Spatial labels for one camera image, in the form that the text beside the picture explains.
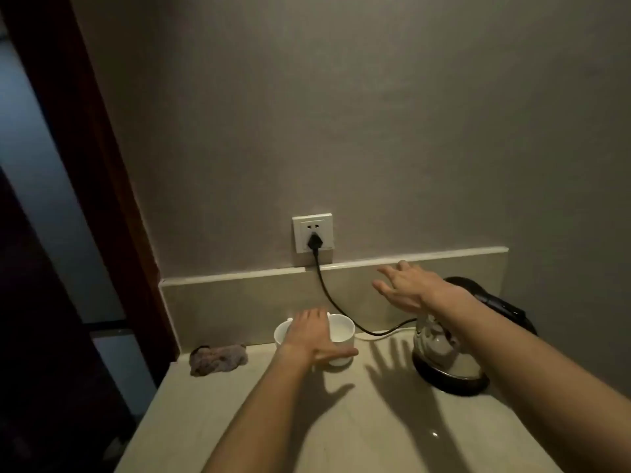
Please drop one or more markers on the beige stone countertop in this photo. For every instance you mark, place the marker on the beige stone countertop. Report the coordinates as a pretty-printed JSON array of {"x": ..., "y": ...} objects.
[{"x": 197, "y": 428}]

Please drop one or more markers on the beige stone backsplash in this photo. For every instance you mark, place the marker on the beige stone backsplash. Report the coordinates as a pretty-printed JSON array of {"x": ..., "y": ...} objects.
[{"x": 236, "y": 300}]

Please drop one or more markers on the white cup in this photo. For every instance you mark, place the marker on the white cup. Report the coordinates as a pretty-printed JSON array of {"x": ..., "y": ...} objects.
[
  {"x": 342, "y": 330},
  {"x": 282, "y": 332}
]

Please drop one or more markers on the person's right hand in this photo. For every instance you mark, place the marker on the person's right hand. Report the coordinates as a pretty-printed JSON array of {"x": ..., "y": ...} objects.
[{"x": 414, "y": 290}]

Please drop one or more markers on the white wall socket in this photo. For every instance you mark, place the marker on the white wall socket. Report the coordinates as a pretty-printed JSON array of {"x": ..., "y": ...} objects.
[{"x": 301, "y": 231}]

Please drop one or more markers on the person's left forearm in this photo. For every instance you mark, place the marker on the person's left forearm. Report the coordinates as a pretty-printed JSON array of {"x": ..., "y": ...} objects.
[{"x": 256, "y": 418}]

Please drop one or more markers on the frosted glass door panel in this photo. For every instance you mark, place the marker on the frosted glass door panel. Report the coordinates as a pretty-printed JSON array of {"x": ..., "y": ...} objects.
[{"x": 29, "y": 167}]

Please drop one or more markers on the person's right forearm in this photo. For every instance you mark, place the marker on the person's right forearm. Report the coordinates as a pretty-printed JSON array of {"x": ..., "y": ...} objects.
[{"x": 542, "y": 379}]

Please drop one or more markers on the dark wooden door frame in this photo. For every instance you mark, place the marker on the dark wooden door frame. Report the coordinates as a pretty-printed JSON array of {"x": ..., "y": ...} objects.
[{"x": 74, "y": 118}]

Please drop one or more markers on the person's left hand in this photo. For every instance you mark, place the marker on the person's left hand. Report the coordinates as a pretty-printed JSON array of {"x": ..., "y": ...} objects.
[{"x": 308, "y": 337}]

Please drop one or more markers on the crumpled purple-grey cloth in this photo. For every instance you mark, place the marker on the crumpled purple-grey cloth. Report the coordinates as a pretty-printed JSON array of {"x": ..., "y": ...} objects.
[{"x": 217, "y": 359}]

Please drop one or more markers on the dark wooden door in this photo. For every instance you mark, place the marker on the dark wooden door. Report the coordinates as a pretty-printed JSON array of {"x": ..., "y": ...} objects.
[{"x": 39, "y": 364}]

